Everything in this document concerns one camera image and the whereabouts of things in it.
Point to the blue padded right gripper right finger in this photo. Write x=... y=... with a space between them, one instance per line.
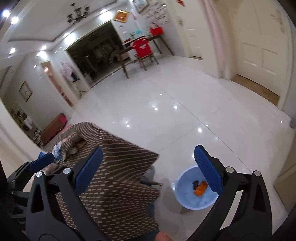
x=242 y=210

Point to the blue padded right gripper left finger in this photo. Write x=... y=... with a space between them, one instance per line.
x=55 y=211

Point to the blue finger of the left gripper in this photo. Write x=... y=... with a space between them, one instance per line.
x=43 y=160

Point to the blue white carton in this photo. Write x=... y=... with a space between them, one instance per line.
x=59 y=152

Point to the orange snack wrapper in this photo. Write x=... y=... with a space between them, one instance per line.
x=200 y=190

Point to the black snack wrapper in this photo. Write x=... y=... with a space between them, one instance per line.
x=195 y=184

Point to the light blue trash bucket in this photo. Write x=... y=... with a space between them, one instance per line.
x=192 y=190

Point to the person thumb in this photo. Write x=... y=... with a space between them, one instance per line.
x=162 y=236

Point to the red brown bench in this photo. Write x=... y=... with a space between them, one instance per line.
x=54 y=127

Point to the white shoe rack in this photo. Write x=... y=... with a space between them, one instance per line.
x=26 y=123

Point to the brown polka dot tablecloth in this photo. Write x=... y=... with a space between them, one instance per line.
x=115 y=198

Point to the coat rack with clothes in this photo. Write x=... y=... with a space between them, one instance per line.
x=69 y=72

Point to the grey slipper foot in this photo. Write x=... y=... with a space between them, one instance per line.
x=148 y=175

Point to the wooden dining table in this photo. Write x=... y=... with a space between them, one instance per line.
x=127 y=49

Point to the chair with red cover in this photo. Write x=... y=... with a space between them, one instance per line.
x=143 y=50

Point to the black chandelier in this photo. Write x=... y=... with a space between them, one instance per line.
x=78 y=14

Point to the red gold diamond decoration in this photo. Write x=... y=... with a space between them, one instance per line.
x=121 y=16

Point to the cream panel door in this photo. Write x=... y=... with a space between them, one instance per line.
x=261 y=31

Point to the red gift bag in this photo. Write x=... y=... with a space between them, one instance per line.
x=155 y=29

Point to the white far door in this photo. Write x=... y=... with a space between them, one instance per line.
x=187 y=12

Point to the pink door curtain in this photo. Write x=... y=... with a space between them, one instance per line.
x=216 y=19

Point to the framed picture left wall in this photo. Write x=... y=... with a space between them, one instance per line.
x=25 y=91

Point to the framed picture wall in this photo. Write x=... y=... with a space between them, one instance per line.
x=140 y=5
x=25 y=91

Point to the framed picture right wall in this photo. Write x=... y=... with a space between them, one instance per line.
x=140 y=5

